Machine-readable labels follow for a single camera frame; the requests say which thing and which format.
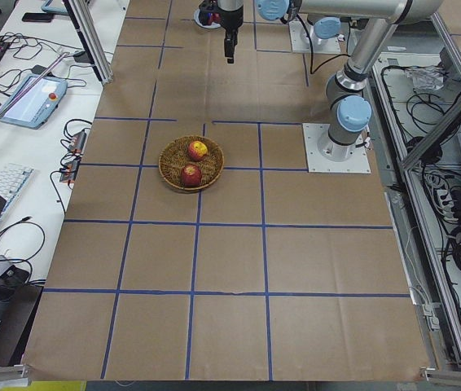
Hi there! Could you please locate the red apple in basket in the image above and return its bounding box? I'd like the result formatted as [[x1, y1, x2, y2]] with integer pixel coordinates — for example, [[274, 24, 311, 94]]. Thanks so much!
[[180, 164, 202, 188]]

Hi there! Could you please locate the green tipped grabber stick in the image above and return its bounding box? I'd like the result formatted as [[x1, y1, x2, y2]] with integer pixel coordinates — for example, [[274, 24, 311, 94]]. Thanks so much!
[[0, 52, 70, 120]]

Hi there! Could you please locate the blue teach pendant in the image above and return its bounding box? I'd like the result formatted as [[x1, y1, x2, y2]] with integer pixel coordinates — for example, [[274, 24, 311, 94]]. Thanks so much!
[[41, 0, 68, 15], [1, 77, 68, 129]]

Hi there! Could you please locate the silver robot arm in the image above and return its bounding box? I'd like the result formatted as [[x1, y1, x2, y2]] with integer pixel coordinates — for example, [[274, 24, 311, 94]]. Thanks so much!
[[256, 1, 441, 148], [214, 0, 341, 64]]

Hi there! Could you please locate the brown wicker basket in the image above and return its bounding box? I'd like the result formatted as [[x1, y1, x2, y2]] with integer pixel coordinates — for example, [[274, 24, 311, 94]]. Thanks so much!
[[158, 135, 224, 192]]

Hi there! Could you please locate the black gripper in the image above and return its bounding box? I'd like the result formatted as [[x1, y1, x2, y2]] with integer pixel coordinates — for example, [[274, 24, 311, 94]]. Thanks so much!
[[217, 0, 244, 64]]

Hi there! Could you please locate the black smartphone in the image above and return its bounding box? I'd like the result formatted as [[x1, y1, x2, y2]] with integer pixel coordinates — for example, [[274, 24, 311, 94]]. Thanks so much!
[[21, 12, 54, 23]]

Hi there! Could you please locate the red yellow apple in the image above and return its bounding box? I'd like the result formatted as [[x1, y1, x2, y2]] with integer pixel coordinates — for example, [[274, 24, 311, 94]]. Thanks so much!
[[187, 140, 209, 161]]

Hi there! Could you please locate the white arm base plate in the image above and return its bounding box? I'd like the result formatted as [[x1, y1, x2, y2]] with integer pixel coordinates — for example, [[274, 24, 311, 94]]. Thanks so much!
[[302, 123, 371, 174], [288, 20, 341, 55]]

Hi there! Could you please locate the white keyboard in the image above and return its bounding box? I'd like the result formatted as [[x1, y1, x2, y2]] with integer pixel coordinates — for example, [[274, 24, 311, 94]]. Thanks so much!
[[0, 163, 34, 209]]

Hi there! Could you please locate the light blue plate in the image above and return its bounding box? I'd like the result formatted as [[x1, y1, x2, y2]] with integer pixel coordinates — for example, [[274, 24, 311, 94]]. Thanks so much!
[[193, 9, 221, 29]]

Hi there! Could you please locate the aluminium frame post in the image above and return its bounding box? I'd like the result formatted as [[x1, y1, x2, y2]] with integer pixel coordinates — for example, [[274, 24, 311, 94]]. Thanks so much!
[[64, 0, 113, 86]]

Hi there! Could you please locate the red apple on plate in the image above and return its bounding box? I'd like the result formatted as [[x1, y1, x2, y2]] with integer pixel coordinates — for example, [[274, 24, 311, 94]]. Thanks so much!
[[208, 13, 221, 25]]

